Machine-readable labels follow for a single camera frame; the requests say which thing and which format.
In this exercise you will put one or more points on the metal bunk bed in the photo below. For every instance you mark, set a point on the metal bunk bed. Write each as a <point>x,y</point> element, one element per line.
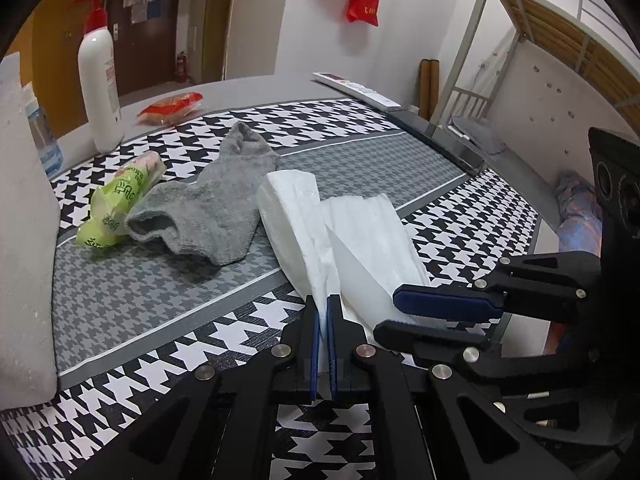
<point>550,25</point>

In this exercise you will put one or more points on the green tissue pack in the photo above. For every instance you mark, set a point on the green tissue pack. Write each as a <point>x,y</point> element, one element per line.
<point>117,200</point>

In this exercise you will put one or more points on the black phone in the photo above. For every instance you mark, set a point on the black phone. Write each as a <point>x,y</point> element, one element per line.
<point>440,142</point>

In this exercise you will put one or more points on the grey cloth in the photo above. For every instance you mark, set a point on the grey cloth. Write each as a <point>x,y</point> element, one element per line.
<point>477,135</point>

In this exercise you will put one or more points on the light wooden side door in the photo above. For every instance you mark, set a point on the light wooden side door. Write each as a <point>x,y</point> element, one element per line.
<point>220,20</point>

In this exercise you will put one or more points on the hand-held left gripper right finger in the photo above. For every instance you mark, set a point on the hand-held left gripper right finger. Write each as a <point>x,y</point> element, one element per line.
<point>334,355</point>

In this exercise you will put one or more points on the white lotion bottle red pump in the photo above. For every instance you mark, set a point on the white lotion bottle red pump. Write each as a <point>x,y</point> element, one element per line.
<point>100,85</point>

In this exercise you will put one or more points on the white foam box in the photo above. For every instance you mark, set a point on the white foam box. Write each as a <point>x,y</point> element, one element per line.
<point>25,260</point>

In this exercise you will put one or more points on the wooden sticks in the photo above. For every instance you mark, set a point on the wooden sticks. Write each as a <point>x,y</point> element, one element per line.
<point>430,87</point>

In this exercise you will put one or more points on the dark brown door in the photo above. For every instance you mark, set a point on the dark brown door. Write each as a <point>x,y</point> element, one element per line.
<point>160,50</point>

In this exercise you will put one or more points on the red plastic bag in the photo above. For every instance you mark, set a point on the red plastic bag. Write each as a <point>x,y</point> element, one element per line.
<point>362,5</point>

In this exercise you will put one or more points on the grey sock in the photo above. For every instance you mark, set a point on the grey sock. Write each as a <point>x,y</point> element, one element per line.
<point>220,195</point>

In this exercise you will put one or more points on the red snack packet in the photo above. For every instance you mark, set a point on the red snack packet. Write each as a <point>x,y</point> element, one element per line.
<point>170,107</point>

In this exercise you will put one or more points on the wooden wardrobe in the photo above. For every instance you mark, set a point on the wooden wardrobe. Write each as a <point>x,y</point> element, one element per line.
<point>55,15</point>

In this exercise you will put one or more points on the white remote control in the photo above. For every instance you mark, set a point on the white remote control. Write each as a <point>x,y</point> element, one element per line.
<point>357,87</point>

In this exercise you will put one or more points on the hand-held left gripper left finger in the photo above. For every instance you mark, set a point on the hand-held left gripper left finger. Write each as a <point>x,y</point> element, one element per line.
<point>314,345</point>

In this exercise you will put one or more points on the clear plastic water bottle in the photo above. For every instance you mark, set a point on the clear plastic water bottle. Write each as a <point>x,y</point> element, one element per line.
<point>45,140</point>

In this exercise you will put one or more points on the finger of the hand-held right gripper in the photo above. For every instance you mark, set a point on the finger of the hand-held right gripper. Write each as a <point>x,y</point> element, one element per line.
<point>430,340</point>
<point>445,302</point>

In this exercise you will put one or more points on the blue patterned bedding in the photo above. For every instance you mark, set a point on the blue patterned bedding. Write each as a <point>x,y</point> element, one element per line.
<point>580,210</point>

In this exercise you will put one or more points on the blue paper notice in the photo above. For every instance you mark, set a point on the blue paper notice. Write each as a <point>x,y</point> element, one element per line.
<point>154,10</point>

